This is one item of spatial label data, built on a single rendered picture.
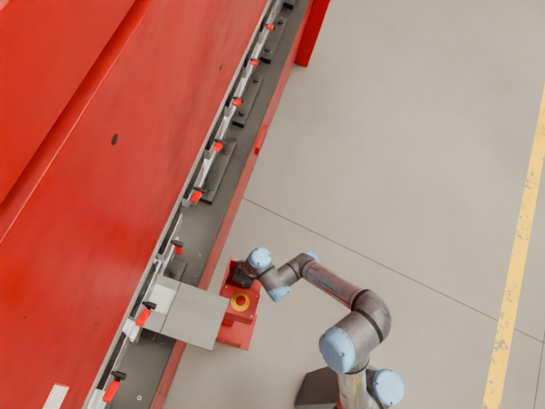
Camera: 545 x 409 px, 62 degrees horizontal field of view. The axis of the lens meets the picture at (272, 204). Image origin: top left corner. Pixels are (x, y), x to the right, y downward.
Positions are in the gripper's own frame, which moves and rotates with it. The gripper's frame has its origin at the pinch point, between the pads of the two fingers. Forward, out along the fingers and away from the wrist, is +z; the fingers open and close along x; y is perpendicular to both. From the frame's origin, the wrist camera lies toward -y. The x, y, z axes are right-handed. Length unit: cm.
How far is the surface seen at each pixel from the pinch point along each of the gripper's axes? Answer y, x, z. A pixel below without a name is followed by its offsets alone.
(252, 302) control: -3.8, 8.4, -5.1
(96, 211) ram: 39, 30, -112
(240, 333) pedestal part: -12, 9, 60
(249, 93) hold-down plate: 25, -79, -15
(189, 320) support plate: 18.1, 25.9, -25.3
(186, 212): 32.4, -16.0, -11.7
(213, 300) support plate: 12.5, 17.3, -25.8
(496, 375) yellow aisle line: -164, -12, 60
